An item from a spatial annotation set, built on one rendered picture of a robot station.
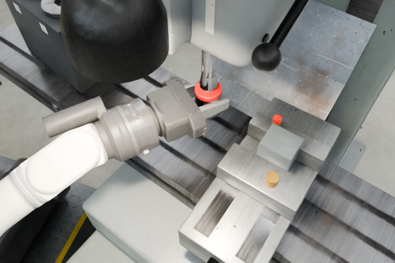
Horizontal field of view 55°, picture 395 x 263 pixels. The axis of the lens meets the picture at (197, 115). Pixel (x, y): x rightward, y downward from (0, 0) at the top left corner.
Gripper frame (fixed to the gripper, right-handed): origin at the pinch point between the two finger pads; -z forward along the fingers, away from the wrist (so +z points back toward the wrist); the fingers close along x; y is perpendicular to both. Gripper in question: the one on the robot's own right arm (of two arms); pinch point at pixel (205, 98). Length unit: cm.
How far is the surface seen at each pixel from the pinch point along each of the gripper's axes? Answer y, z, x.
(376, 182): 113, -94, -4
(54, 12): -2.9, 17.1, 32.0
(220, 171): 7.1, 2.8, -10.7
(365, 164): 113, -97, 6
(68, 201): 74, 34, 34
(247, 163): 5.9, -1.7, -12.0
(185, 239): 11.7, 13.0, -16.9
